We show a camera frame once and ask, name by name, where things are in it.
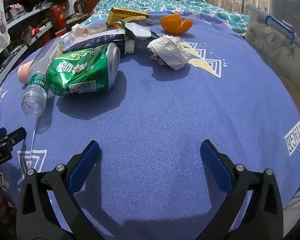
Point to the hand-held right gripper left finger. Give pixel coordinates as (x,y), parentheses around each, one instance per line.
(85,165)

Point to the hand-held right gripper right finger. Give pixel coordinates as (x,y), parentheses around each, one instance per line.
(215,165)

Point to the clear plastic bottle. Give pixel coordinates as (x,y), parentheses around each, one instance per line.
(35,100)

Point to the pink plastic cup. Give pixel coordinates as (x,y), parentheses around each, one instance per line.
(22,73)

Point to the crushed green drink can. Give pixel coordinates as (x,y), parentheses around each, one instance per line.
(82,72)

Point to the white tissue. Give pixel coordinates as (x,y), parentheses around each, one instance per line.
(78,30)

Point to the white paper ball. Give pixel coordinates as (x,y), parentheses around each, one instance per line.
(170,50)

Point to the blue white drink carton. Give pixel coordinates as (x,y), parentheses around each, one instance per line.
(100,40)

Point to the small white plastic bottle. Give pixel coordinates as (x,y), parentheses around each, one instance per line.
(130,47)

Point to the white snack wrapper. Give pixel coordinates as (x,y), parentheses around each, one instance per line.
(138,31)

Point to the yellow cardboard box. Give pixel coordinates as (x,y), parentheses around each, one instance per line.
(122,15)

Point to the blue printed bedsheet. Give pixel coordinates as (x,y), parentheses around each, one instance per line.
(152,110)

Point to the grey storage shelf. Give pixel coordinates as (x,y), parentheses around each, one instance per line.
(27,15)

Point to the red gift bag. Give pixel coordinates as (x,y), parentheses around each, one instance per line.
(57,17)

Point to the teal patterned quilt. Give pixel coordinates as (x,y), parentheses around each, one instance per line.
(150,0)

